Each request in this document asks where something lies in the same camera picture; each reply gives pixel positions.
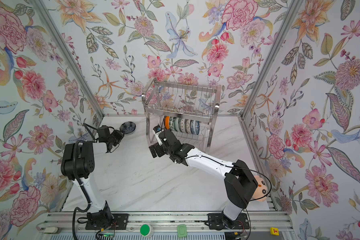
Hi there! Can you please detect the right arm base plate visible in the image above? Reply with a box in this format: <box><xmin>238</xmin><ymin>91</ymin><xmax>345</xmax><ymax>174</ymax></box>
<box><xmin>205</xmin><ymin>213</ymin><xmax>250</xmax><ymax>231</ymax></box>

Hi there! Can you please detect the green leaf pattern bowl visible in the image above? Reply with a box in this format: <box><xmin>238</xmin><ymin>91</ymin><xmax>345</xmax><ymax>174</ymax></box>
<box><xmin>169</xmin><ymin>117</ymin><xmax>176</xmax><ymax>131</ymax></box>

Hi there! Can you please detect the aluminium front rail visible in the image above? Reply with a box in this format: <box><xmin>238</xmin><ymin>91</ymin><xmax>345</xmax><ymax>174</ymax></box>
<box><xmin>36</xmin><ymin>211</ymin><xmax>298</xmax><ymax>240</ymax></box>

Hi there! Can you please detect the blue floral bowl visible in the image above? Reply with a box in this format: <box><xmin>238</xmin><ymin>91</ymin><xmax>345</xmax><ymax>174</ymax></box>
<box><xmin>190</xmin><ymin>120</ymin><xmax>200</xmax><ymax>135</ymax></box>

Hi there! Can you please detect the black patterned bowl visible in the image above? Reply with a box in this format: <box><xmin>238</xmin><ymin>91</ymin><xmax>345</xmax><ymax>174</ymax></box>
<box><xmin>120</xmin><ymin>121</ymin><xmax>137</xmax><ymax>135</ymax></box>

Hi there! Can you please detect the yellow tag block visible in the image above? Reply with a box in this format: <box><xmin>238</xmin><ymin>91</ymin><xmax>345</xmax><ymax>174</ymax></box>
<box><xmin>270</xmin><ymin>227</ymin><xmax>280</xmax><ymax>236</ymax></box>

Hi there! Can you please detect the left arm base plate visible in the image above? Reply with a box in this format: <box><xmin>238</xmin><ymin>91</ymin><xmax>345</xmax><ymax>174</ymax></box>
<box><xmin>85</xmin><ymin>213</ymin><xmax>129</xmax><ymax>230</ymax></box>

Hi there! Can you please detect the pale green bowl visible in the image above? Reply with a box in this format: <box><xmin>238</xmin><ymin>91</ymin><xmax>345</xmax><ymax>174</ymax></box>
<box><xmin>174</xmin><ymin>118</ymin><xmax>181</xmax><ymax>132</ymax></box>

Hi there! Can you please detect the green round button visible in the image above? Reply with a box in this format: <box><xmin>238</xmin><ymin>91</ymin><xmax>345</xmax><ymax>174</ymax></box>
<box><xmin>140</xmin><ymin>224</ymin><xmax>154</xmax><ymax>238</ymax></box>

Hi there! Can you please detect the white plug on rail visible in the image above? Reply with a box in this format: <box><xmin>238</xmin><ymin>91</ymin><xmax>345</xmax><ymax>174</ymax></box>
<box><xmin>44</xmin><ymin>227</ymin><xmax>60</xmax><ymax>234</ymax></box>

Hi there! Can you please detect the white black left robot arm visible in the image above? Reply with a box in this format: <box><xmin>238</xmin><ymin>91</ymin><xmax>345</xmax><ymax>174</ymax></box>
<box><xmin>61</xmin><ymin>124</ymin><xmax>125</xmax><ymax>228</ymax></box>

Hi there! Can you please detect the grey striped bowl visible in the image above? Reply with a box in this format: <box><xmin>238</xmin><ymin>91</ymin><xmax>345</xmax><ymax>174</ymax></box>
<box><xmin>160</xmin><ymin>116</ymin><xmax>166</xmax><ymax>129</ymax></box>

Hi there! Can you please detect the light green rectangular device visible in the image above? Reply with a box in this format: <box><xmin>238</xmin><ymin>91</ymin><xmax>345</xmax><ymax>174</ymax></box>
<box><xmin>177</xmin><ymin>224</ymin><xmax>188</xmax><ymax>239</ymax></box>

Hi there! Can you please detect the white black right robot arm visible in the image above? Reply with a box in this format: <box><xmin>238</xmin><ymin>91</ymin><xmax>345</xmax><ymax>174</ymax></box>
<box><xmin>149</xmin><ymin>126</ymin><xmax>272</xmax><ymax>229</ymax></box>

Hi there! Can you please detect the pink plush pig toy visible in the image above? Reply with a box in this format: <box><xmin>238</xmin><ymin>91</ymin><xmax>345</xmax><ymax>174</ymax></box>
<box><xmin>251</xmin><ymin>176</ymin><xmax>269</xmax><ymax>202</ymax></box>

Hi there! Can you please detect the stainless steel dish rack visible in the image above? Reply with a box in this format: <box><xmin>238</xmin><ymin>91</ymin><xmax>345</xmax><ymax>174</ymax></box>
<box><xmin>142</xmin><ymin>79</ymin><xmax>222</xmax><ymax>153</ymax></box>

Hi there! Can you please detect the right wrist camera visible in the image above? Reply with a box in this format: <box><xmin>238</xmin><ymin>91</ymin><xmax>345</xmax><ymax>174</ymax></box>
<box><xmin>153</xmin><ymin>125</ymin><xmax>163</xmax><ymax>146</ymax></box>

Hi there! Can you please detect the white lattice pattern bowl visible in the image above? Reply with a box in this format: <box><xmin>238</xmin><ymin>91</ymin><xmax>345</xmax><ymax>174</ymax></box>
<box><xmin>185</xmin><ymin>119</ymin><xmax>192</xmax><ymax>134</ymax></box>

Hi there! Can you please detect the white bowl orange outside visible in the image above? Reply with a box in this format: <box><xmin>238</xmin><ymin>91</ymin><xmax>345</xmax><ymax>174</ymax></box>
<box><xmin>164</xmin><ymin>116</ymin><xmax>170</xmax><ymax>130</ymax></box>

